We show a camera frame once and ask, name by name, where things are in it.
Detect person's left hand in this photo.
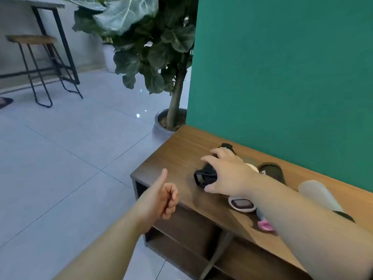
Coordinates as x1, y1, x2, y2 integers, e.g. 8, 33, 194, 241
131, 168, 180, 234

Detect person's right hand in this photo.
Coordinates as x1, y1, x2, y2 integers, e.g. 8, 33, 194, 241
200, 147, 258, 199

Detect white-lidded cream bottle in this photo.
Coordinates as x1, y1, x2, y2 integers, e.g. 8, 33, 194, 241
228, 163, 260, 213

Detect dark shaker with pink lid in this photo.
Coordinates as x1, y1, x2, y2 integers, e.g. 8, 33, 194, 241
256, 162, 287, 233

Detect wooden cabinet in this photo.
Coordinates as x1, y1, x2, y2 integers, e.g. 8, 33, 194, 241
130, 124, 373, 280

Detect frosted bottle with black lid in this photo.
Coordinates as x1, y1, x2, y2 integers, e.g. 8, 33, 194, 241
298, 180, 356, 224

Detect person's right forearm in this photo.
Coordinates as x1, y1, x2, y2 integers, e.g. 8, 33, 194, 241
248, 171, 373, 280

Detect person's left forearm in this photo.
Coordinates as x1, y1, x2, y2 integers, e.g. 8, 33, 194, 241
54, 206, 146, 280

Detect grey round plant pot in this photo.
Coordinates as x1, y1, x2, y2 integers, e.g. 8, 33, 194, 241
153, 108, 188, 135

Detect large green leafy plant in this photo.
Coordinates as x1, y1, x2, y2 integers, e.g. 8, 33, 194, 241
57, 0, 199, 129

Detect white tall pot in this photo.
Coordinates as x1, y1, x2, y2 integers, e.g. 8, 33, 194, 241
102, 43, 117, 73

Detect wooden seat metal stool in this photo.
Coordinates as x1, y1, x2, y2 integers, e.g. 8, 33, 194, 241
5, 35, 84, 108

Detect high table black legs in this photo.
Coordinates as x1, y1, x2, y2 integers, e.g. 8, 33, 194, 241
0, 0, 81, 85

